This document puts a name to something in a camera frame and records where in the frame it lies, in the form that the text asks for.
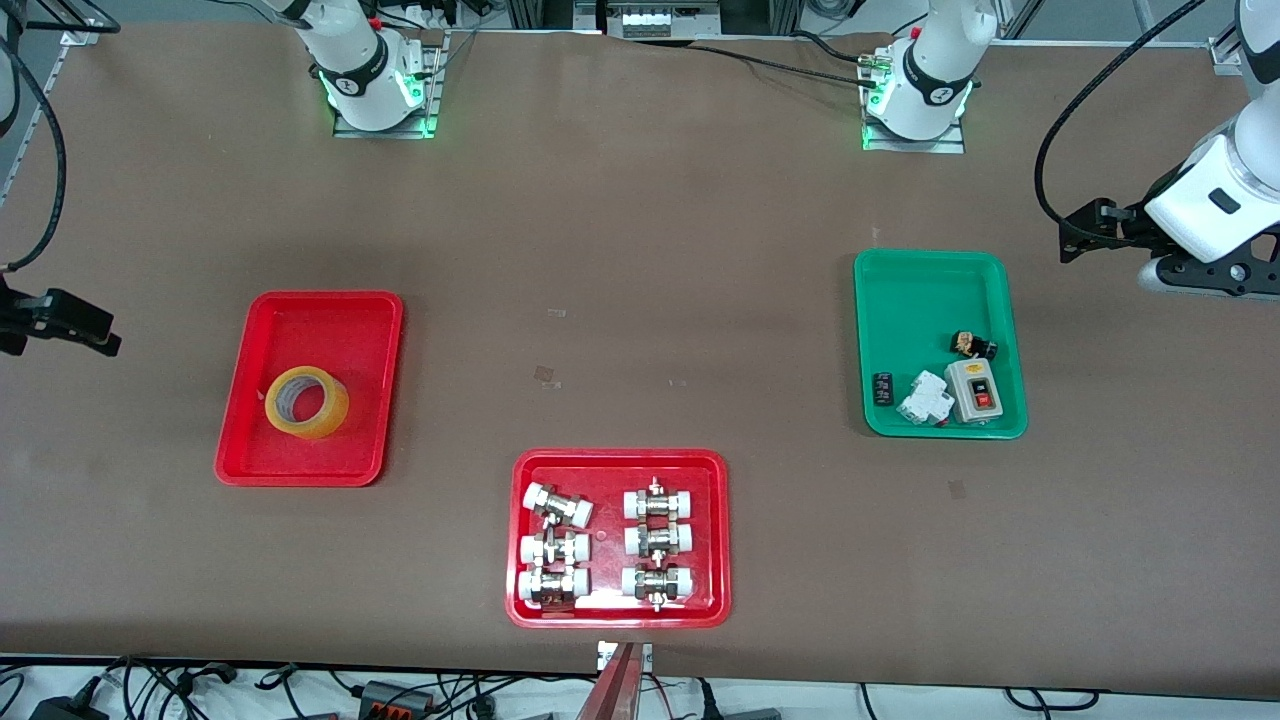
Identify yellow tape roll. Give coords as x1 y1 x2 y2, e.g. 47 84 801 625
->
264 366 350 439

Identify green plastic tray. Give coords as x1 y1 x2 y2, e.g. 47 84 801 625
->
853 248 1029 440

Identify empty red plastic tray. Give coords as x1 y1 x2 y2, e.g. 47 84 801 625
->
214 290 405 488

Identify red tray holding valves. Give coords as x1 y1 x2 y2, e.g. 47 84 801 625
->
505 448 732 630

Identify white circuit breaker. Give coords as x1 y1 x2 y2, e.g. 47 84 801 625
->
896 370 951 428

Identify black power adapter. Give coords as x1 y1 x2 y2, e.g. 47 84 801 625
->
30 695 109 720

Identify black orange power box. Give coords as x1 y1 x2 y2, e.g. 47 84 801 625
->
358 680 437 717

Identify brass valve with white ends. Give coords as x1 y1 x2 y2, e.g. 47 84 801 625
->
520 530 591 569
523 482 594 529
518 566 591 609
623 478 696 521
621 563 694 611
624 520 694 557

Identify red metal bar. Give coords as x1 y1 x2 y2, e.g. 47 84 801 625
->
575 640 643 720

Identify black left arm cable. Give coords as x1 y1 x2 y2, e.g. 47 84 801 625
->
1035 0 1211 241

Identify grey push button switch box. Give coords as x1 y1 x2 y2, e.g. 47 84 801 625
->
944 357 1005 426

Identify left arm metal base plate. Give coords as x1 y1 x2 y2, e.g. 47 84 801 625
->
863 118 967 154

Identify short black table cable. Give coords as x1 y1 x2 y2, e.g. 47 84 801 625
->
795 30 886 66

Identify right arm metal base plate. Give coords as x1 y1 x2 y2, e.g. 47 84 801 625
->
333 30 443 139

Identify long black table cable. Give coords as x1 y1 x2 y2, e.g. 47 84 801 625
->
690 42 881 89

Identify small silver metal bracket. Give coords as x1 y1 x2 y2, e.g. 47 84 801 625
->
597 640 654 673

